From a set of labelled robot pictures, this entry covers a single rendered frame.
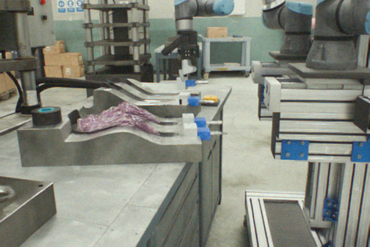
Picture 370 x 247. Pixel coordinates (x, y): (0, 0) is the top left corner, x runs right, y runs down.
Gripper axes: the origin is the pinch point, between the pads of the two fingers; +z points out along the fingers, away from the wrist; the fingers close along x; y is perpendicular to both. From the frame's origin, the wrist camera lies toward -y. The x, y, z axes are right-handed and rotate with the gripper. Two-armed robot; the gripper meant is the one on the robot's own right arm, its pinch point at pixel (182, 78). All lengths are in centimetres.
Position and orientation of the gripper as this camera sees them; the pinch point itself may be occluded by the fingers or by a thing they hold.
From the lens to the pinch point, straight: 141.6
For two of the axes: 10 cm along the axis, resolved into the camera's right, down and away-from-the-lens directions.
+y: 9.6, -0.3, -2.6
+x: 2.5, -1.5, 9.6
